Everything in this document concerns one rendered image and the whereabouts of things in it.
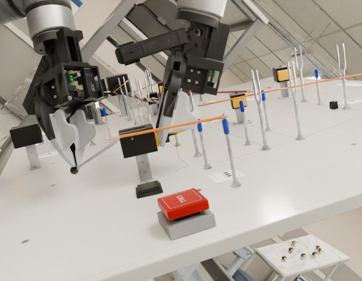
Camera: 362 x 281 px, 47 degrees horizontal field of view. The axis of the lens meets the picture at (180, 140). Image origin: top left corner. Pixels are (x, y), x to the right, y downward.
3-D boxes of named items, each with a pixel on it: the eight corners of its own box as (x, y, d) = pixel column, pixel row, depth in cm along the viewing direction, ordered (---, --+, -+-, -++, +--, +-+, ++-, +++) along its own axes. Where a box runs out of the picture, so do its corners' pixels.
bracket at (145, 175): (139, 178, 72) (133, 150, 71) (153, 174, 72) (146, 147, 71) (140, 185, 67) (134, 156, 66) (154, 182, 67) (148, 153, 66)
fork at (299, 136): (307, 138, 75) (297, 60, 72) (298, 140, 75) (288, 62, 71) (301, 136, 77) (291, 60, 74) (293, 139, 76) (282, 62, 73)
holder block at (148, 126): (124, 153, 70) (118, 130, 69) (155, 145, 71) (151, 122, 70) (124, 158, 66) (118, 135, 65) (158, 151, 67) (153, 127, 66)
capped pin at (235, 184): (228, 186, 59) (215, 114, 57) (236, 183, 60) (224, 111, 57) (235, 188, 58) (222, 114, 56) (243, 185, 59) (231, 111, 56)
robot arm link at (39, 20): (17, 22, 69) (59, 29, 75) (22, 47, 68) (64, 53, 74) (40, 0, 64) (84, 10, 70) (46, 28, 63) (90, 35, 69)
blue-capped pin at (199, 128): (202, 168, 70) (192, 119, 68) (210, 166, 70) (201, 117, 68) (203, 170, 69) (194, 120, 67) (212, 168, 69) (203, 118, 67)
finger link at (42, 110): (46, 139, 64) (35, 84, 65) (40, 141, 65) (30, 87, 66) (71, 137, 67) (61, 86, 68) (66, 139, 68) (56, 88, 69)
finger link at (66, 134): (76, 162, 62) (63, 102, 63) (54, 170, 65) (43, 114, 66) (92, 160, 64) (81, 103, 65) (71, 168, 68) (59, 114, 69)
